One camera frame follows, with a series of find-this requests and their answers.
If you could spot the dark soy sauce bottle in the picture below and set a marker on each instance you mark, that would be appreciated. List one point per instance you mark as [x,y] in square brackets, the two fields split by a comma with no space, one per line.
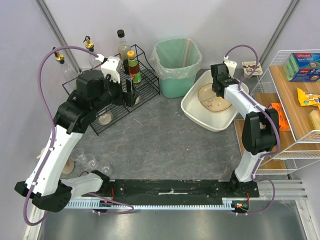
[123,49]

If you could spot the wide glass jar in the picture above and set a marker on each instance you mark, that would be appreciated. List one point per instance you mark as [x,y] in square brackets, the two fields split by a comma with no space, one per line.
[105,118]

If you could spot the glass jar with rice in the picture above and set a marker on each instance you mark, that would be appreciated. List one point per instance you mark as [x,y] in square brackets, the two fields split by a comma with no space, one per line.
[137,98]

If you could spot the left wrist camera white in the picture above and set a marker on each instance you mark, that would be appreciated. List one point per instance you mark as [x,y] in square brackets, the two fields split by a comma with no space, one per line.
[110,66]

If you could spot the clear trash bag liner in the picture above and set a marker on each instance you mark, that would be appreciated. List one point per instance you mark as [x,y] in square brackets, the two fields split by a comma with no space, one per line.
[176,58]

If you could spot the clear glass plate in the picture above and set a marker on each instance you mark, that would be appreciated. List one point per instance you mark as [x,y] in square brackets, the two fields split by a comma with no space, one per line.
[207,95]

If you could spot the green sponge pack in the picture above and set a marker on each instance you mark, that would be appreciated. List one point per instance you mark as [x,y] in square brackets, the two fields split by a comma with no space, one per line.
[302,67]

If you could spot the yellow snack bag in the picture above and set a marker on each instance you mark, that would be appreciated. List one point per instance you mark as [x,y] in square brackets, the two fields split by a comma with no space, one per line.
[308,99]

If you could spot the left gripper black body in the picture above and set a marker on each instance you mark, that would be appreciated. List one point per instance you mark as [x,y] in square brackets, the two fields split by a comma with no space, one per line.
[124,92]

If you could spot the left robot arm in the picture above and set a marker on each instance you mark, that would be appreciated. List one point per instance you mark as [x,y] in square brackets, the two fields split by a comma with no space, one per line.
[45,187]

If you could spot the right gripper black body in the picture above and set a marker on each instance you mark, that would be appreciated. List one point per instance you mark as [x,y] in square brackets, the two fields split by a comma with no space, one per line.
[217,87]

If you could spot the clear plastic cup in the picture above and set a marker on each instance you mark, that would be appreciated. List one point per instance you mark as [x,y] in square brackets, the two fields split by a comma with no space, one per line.
[90,162]
[78,155]
[104,167]

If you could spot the white plastic basin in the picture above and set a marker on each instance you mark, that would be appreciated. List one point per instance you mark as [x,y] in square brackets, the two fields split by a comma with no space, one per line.
[195,111]

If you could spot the floral ceramic plate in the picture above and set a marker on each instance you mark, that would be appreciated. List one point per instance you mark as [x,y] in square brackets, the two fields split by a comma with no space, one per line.
[212,103]

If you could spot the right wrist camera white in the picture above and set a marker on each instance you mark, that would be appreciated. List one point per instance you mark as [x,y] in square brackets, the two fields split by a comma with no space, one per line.
[231,66]

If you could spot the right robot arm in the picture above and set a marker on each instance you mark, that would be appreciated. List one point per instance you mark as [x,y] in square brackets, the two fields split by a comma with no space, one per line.
[260,130]

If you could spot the black wire rack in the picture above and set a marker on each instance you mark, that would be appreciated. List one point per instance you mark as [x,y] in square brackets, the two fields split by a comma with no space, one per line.
[145,82]

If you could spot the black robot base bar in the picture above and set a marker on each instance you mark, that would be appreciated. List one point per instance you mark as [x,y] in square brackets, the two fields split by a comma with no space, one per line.
[175,191]

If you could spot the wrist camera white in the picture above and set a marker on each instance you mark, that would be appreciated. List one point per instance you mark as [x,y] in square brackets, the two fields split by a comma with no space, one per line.
[231,66]
[110,66]

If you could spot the white wire shelf unit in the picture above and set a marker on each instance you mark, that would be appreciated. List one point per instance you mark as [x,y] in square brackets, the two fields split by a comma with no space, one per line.
[300,146]

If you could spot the chocolate pudding cup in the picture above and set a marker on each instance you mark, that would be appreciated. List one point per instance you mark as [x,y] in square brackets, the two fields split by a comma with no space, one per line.
[248,67]

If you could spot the yellow cap chili sauce bottle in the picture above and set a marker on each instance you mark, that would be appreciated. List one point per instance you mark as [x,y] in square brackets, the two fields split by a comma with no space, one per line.
[134,69]

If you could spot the yellow sponge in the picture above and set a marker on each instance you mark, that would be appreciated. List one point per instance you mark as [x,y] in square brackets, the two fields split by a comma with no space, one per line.
[314,117]

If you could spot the beige pump soap bottle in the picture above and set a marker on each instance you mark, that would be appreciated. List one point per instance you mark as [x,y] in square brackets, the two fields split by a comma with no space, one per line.
[68,167]

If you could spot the orange pink box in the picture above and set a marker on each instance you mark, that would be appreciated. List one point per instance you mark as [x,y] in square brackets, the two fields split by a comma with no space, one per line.
[283,122]

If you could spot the green trash bin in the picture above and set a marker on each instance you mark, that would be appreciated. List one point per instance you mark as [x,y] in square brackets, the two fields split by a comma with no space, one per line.
[173,88]

